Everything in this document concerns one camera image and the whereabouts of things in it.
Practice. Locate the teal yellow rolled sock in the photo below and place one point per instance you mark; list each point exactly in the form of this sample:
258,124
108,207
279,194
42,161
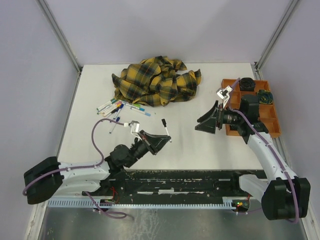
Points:
265,97

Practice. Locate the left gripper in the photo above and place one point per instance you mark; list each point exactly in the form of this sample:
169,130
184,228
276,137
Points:
151,140

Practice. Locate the pink cap pen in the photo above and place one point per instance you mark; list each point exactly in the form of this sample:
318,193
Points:
111,109

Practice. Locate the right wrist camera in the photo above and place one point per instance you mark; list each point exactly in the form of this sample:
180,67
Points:
224,94

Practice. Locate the black rolled sock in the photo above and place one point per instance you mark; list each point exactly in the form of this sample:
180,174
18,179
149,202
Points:
247,84

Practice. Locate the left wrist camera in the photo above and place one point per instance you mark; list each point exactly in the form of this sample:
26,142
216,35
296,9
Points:
134,127

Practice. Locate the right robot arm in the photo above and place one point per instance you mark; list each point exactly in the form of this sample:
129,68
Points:
284,196

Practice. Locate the yellow plaid cloth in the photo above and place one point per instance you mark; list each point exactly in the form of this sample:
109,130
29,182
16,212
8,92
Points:
156,82

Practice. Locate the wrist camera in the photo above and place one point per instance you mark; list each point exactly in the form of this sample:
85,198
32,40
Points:
224,94
134,127

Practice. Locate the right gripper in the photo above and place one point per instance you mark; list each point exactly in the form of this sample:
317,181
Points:
209,125

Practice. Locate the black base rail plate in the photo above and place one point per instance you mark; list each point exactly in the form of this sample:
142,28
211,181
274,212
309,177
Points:
168,187

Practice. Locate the left aluminium frame post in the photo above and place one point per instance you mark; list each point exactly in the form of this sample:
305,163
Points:
49,15

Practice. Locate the right aluminium frame post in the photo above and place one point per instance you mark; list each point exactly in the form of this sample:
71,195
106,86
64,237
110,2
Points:
275,36

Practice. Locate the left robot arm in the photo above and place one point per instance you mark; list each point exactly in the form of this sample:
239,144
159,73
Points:
53,178

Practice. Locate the aluminium frame post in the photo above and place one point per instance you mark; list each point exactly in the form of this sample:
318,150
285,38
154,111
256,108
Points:
49,15
275,36

